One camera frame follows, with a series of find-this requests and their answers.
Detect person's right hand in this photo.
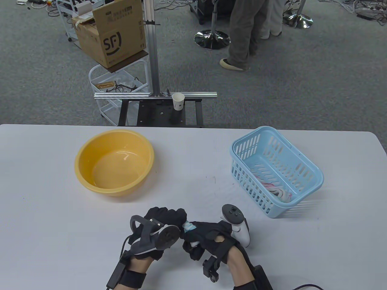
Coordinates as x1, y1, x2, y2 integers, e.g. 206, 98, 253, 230
181, 221, 242, 262

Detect person's left hand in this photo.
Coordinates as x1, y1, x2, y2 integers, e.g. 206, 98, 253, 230
128, 207, 188, 261

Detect pink-edged white dish cloth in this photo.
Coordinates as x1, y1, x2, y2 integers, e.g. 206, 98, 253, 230
257, 174, 292, 203

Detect person's left forearm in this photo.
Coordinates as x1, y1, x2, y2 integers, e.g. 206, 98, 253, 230
130, 257, 154, 275

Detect person's right forearm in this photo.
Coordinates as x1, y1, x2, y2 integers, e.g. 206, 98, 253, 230
225, 246, 256, 287

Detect black round tracking controller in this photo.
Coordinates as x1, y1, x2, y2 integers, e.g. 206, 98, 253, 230
129, 215, 182, 256
221, 204, 251, 248

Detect yellow plastic basin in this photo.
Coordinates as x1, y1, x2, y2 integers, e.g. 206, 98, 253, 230
74, 129, 155, 197

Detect light blue plastic basket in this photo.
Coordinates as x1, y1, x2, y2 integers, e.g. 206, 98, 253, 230
231, 126, 324, 218

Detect black metal stand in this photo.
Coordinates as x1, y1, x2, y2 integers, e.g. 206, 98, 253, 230
117, 99, 203, 127

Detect white paper cup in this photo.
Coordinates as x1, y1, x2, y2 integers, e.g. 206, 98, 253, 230
172, 93, 185, 111

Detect brown wooden board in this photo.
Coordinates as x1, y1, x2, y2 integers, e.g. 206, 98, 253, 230
106, 50, 149, 73

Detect chrome round base pole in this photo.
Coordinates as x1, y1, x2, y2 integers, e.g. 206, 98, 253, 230
283, 0, 313, 29
193, 0, 231, 50

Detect brown cardboard box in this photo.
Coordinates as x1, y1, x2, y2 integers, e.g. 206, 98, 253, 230
72, 0, 147, 68

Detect black wheeled equipment base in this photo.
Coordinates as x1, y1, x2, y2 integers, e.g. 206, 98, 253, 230
190, 0, 235, 24

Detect white metal rack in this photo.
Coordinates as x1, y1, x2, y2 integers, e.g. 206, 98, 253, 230
56, 0, 106, 49

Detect black wrist camera strap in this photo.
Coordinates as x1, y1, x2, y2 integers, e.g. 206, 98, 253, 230
106, 252, 147, 290
233, 265, 272, 290

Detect aluminium profile rail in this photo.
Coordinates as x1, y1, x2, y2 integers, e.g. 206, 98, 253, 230
94, 92, 217, 99

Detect black cables in cart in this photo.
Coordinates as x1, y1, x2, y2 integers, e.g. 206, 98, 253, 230
106, 79, 143, 93

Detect aluminium profile post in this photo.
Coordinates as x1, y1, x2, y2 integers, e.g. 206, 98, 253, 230
143, 0, 161, 97

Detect white wire cart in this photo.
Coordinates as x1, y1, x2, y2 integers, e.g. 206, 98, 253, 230
89, 57, 150, 127

